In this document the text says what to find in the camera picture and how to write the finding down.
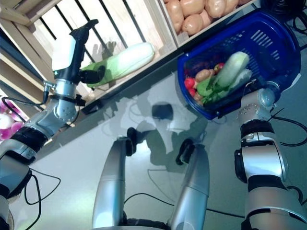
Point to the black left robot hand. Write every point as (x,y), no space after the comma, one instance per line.
(63,57)

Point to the red radish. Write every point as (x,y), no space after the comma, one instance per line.
(193,92)
(189,82)

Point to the dark purple eggplant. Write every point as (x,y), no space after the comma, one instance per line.
(201,64)

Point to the blue plastic shopping basket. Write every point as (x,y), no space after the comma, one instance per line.
(275,28)

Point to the black robot waist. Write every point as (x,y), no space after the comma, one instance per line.
(144,224)

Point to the red apple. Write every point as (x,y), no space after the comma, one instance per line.
(218,68)

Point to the silver robot leg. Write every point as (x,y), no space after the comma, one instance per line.
(110,187)
(192,191)

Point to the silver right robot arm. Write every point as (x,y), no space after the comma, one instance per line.
(261,167)

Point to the silver right robot leg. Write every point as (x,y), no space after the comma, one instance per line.
(192,191)

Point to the wooden vegetable display shelf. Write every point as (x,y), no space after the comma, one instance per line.
(19,72)

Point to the small brown vegetable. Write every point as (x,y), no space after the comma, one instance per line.
(197,96)

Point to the silver left robot leg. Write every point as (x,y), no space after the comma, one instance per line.
(110,187)

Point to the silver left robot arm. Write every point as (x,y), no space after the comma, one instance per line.
(62,110)

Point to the large slatted wooden crate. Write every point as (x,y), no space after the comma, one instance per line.
(144,21)

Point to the wooden potato crate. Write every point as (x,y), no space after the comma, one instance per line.
(183,39)

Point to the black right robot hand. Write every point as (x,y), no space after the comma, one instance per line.
(254,85)

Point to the purple white onion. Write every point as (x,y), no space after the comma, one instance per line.
(7,106)
(4,122)
(17,125)
(6,134)

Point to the green white napa cabbage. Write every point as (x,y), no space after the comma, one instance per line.
(129,58)
(232,67)
(242,76)

